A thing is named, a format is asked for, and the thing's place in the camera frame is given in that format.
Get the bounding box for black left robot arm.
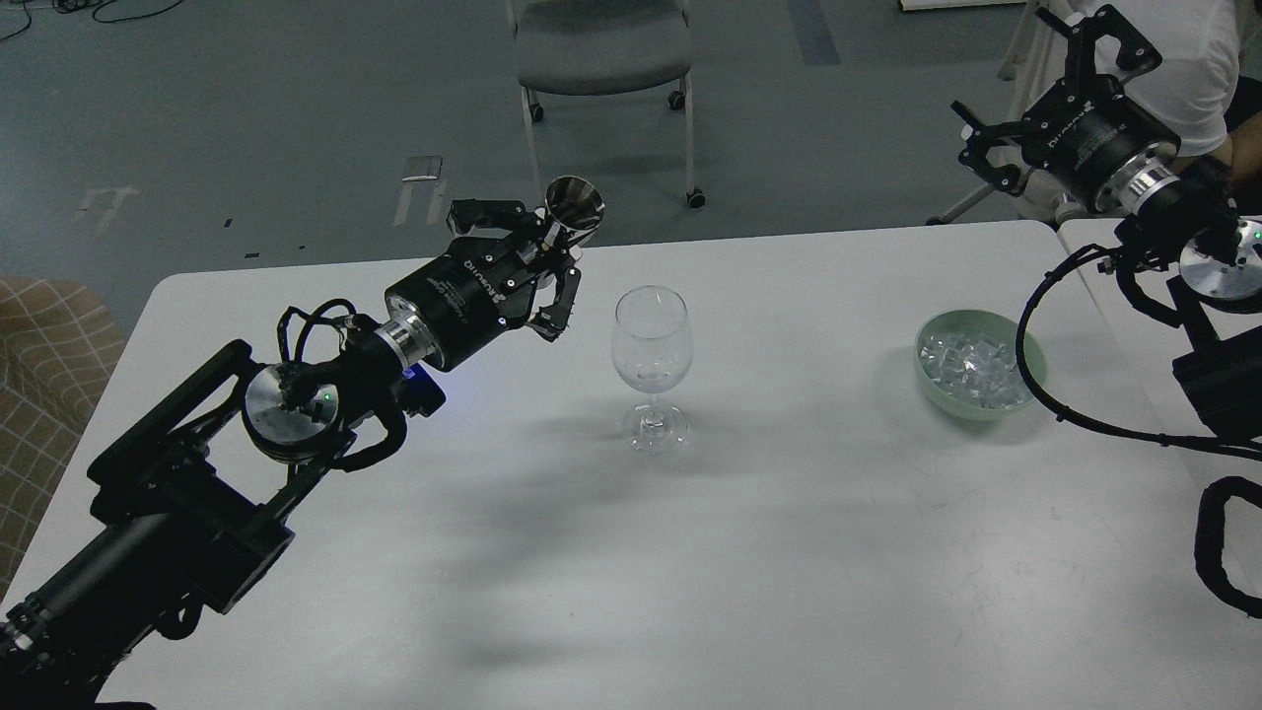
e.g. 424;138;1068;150
3;178;604;709

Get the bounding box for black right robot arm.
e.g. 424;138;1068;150
952;1;1261;460

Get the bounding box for black floor cables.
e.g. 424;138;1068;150
0;0;188;42

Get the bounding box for clear ice cubes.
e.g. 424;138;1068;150
917;329;1032;410

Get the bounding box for grey office chair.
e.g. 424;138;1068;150
505;1;707;208

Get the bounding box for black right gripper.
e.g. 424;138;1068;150
952;5;1180;214

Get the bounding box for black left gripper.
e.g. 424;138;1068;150
385;198;582;372

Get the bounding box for person in white shirt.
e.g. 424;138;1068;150
1112;1;1261;214

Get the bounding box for steel double jigger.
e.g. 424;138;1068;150
541;177;604;250

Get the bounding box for clear wine glass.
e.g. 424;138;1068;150
611;286;694;454

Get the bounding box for green bowl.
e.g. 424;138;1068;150
912;309;1035;422

